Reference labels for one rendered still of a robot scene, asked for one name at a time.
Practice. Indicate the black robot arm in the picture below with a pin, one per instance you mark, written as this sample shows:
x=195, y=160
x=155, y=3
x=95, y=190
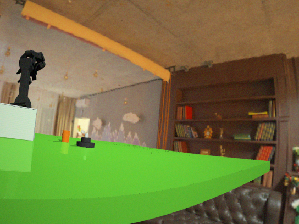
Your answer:
x=35, y=61

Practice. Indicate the orange knob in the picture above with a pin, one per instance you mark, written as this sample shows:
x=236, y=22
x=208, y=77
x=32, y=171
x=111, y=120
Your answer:
x=65, y=136

